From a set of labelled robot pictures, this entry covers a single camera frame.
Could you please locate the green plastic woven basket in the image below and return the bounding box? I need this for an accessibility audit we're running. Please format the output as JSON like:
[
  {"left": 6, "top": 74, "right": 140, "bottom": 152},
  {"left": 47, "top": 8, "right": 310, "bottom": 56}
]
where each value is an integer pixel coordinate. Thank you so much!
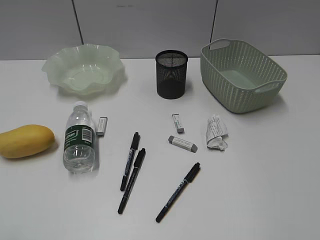
[{"left": 200, "top": 39, "right": 288, "bottom": 114}]

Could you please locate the white waste paper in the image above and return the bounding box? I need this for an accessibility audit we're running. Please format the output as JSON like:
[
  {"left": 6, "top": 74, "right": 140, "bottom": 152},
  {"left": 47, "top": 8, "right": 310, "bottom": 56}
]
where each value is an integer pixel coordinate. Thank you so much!
[{"left": 206, "top": 114, "right": 229, "bottom": 151}]

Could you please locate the black mesh pen holder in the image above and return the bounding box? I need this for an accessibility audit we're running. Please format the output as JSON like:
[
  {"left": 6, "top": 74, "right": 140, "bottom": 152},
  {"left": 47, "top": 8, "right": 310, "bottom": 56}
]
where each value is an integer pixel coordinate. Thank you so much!
[{"left": 155, "top": 50, "right": 188, "bottom": 100}]

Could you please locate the yellow mango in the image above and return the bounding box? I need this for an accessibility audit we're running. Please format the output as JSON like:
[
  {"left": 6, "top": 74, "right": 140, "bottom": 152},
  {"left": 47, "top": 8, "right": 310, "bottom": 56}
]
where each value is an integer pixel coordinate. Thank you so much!
[{"left": 0, "top": 124, "right": 55, "bottom": 159}]

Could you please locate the pale green wavy plate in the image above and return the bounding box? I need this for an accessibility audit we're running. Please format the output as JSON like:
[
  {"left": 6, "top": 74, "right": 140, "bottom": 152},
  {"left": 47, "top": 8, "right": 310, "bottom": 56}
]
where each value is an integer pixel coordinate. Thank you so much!
[{"left": 42, "top": 43, "right": 128, "bottom": 96}]

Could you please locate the clear plastic water bottle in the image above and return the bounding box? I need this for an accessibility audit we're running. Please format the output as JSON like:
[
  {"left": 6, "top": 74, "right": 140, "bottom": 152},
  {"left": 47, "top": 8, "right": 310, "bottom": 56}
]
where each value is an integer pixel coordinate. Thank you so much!
[{"left": 63, "top": 101, "right": 96, "bottom": 174}]

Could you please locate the long grey white eraser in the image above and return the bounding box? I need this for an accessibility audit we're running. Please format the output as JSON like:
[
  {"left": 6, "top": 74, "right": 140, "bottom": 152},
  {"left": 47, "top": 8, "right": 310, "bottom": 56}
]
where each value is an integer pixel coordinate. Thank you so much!
[{"left": 168, "top": 135, "right": 198, "bottom": 153}]

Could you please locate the black marker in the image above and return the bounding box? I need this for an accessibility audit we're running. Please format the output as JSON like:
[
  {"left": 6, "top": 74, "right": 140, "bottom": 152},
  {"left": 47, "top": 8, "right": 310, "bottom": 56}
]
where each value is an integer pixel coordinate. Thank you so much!
[
  {"left": 117, "top": 148, "right": 146, "bottom": 214},
  {"left": 120, "top": 132, "right": 140, "bottom": 192},
  {"left": 155, "top": 162, "right": 201, "bottom": 223}
]

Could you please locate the middle white grey eraser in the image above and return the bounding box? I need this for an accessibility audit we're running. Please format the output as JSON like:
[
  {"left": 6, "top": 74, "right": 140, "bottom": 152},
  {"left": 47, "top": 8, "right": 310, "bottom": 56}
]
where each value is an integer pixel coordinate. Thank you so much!
[{"left": 172, "top": 113, "right": 185, "bottom": 134}]

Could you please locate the left white grey eraser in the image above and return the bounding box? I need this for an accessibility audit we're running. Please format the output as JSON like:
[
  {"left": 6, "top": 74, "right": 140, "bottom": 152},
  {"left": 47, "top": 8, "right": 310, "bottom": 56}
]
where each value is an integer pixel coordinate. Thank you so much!
[{"left": 96, "top": 116, "right": 108, "bottom": 137}]

